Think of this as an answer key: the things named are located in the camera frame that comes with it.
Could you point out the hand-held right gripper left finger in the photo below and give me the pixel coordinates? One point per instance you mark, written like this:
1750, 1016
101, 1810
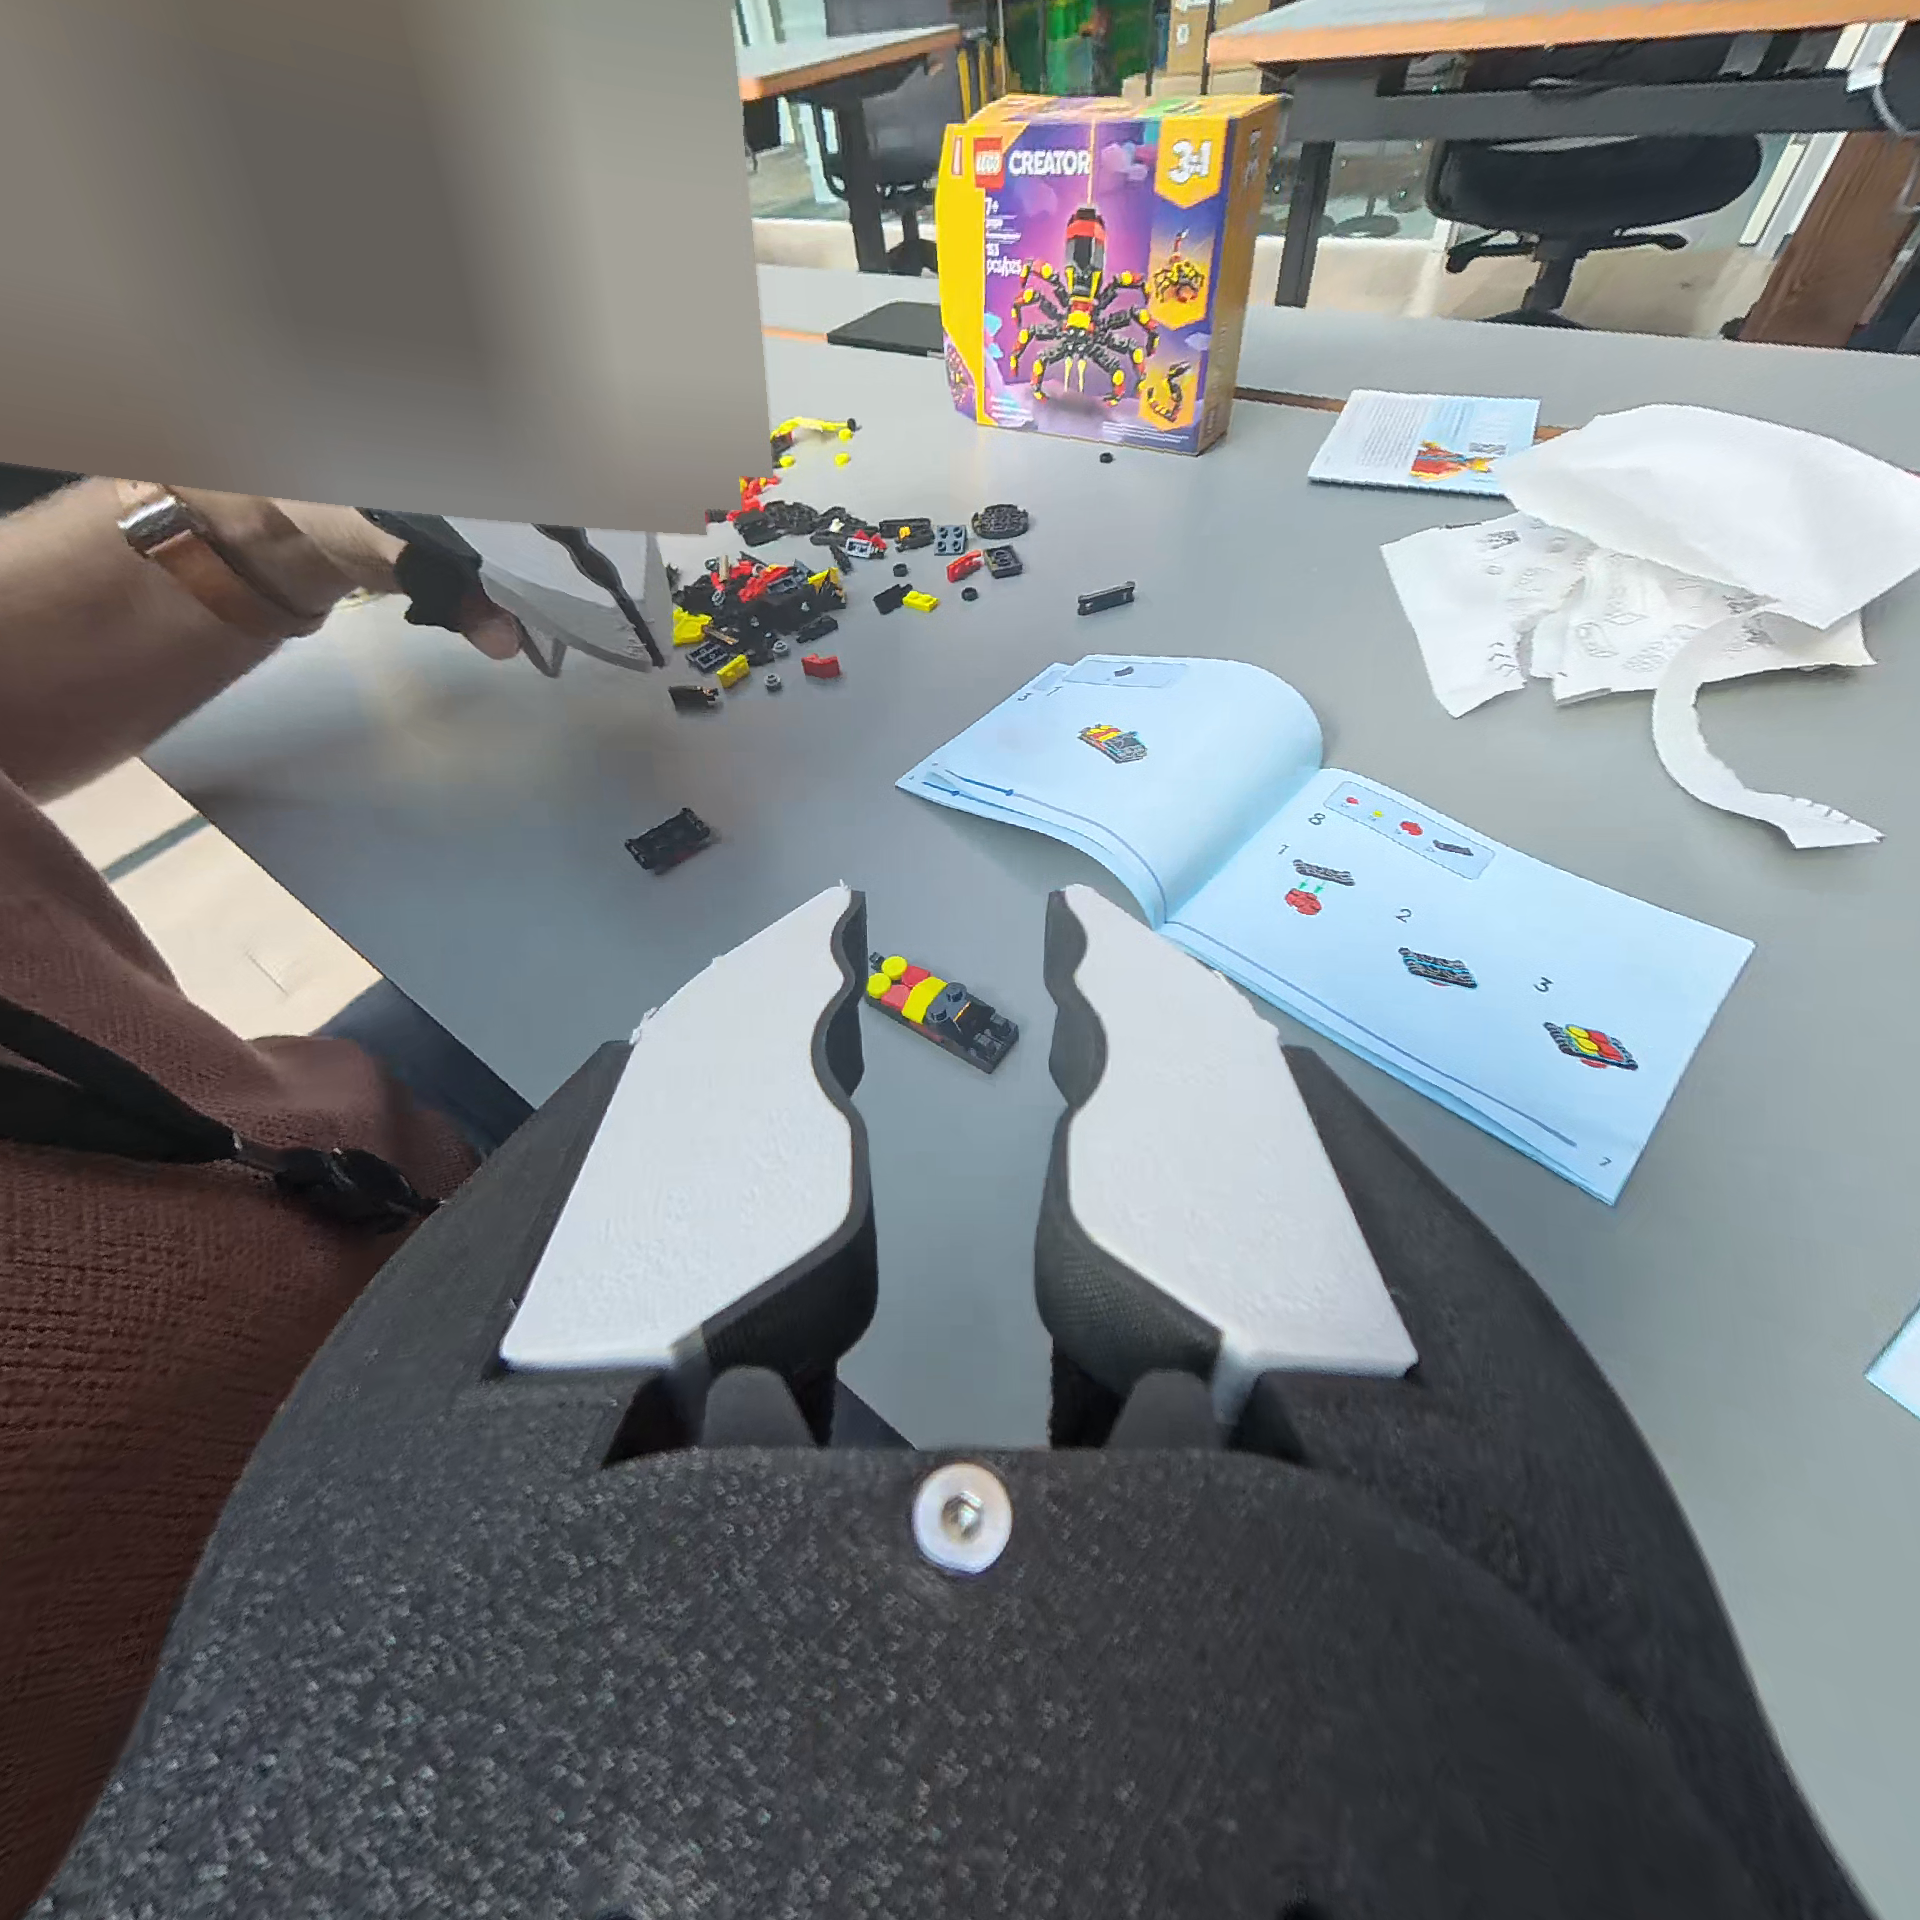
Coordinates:
705, 1170

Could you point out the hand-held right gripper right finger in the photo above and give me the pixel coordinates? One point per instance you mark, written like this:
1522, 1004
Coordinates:
1215, 1184

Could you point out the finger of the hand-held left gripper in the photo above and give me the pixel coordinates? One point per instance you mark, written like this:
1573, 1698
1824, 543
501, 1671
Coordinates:
648, 562
580, 630

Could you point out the pile of toy bricks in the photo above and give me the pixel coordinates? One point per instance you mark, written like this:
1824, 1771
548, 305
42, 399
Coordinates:
751, 592

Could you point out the black clip toy brick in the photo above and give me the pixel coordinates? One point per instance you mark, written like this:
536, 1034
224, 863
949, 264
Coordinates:
669, 842

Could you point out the yellow red black brick assembly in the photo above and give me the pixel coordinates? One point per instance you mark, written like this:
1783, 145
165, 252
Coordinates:
938, 1009

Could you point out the person's left forearm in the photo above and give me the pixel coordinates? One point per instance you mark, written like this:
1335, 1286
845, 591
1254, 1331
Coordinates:
105, 674

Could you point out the grey desk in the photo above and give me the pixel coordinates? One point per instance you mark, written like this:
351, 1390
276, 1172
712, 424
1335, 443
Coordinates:
495, 751

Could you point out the person's left hand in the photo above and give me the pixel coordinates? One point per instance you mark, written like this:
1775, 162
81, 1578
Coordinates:
322, 562

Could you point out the metal wrist watch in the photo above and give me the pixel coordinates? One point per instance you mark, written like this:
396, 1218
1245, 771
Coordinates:
164, 520

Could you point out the black smartphone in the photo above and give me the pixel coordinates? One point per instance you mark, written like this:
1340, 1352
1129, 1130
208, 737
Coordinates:
886, 329

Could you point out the open light blue instruction booklet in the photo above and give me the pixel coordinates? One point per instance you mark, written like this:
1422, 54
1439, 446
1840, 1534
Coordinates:
1245, 779

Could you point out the small black toy brick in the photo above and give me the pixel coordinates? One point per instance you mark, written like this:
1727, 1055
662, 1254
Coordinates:
1108, 596

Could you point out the black office chair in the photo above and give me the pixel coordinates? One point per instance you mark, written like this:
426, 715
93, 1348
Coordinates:
1590, 187
909, 150

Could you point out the purple yellow toy brick box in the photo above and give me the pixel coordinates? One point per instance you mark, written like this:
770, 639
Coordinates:
1080, 300

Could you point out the wooden top background table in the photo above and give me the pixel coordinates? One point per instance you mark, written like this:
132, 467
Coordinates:
840, 54
1501, 23

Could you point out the crumpled white paper bag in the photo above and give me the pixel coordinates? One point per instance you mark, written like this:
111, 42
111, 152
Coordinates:
1501, 616

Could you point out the torn white paper strip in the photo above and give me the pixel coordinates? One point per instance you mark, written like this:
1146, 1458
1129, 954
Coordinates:
1704, 751

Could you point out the light blue paper sheet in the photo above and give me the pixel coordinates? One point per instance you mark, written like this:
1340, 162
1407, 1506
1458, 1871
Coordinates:
1902, 1366

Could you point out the closed light blue instruction booklet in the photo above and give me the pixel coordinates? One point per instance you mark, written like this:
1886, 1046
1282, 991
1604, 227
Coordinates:
1382, 434

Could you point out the smooth white paper bag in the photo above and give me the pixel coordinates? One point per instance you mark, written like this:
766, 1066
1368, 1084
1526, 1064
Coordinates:
1724, 503

